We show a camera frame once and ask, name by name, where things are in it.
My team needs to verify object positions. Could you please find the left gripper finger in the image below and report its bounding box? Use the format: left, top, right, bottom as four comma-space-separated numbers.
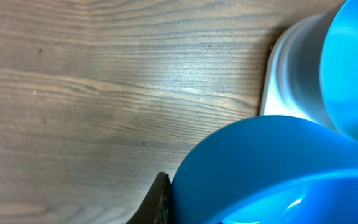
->
127, 172, 172, 224

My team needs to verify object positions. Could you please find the blue plastic measuring scoop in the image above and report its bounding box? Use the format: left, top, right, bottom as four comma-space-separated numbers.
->
172, 116, 358, 223

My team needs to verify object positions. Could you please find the white digital kitchen scale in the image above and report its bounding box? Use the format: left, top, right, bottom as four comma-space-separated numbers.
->
259, 14, 336, 131

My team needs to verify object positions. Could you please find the teal metal bowl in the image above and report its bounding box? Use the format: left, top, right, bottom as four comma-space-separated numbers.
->
320, 0, 358, 143

